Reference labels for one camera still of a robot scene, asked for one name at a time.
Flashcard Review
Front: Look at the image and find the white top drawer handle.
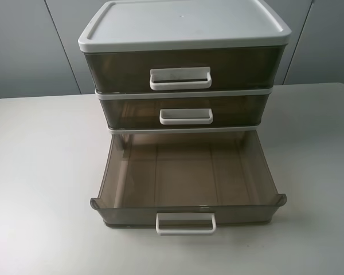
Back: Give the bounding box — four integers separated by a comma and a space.
150, 67, 212, 91

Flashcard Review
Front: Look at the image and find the white bottom drawer handle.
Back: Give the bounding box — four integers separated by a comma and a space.
155, 213, 217, 235

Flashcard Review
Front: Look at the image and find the brown translucent drawer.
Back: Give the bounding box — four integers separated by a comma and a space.
100, 95, 269, 130
90, 131, 287, 234
85, 45, 285, 93

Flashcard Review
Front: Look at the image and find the white drawer cabinet frame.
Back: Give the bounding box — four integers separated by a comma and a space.
78, 1, 291, 134

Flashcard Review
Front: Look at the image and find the white drawer handle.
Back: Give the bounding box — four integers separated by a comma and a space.
150, 67, 212, 91
159, 108, 214, 125
155, 213, 217, 235

